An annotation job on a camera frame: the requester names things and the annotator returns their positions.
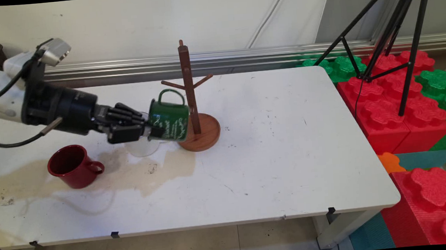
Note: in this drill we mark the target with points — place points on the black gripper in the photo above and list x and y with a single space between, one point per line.
64 106

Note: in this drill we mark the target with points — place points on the green printed enamel mug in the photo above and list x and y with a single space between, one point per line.
170 123

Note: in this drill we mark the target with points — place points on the white enamel mug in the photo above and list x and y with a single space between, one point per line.
142 149

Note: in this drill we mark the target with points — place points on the red ceramic mug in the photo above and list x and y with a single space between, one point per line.
75 170

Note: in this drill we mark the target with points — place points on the brown wooden mug tree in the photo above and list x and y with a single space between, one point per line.
205 136

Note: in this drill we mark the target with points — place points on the black table edge clip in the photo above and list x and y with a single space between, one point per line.
331 210
115 235
35 244

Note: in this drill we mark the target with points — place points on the green foam block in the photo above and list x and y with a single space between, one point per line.
442 86
340 67

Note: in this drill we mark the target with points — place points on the white table leg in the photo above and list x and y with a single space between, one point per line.
342 226

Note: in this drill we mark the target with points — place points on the red foam block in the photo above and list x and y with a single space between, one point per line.
433 208
384 127
427 122

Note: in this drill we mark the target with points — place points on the orange foam piece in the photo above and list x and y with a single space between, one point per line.
389 163

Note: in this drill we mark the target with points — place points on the teal foam block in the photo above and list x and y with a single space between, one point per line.
372 234

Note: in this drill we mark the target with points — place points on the black tripod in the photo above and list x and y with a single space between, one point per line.
406 29

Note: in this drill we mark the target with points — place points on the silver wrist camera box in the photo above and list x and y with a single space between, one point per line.
56 50

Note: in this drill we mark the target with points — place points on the aluminium rail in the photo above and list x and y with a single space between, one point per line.
261 56

